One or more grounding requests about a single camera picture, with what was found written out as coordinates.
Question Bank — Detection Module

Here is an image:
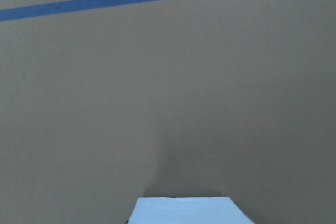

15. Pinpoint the light blue foam block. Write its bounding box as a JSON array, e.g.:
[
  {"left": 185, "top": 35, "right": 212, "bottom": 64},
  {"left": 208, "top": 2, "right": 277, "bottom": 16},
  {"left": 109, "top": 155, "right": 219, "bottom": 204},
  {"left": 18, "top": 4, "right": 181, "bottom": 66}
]
[{"left": 128, "top": 197, "right": 253, "bottom": 224}]

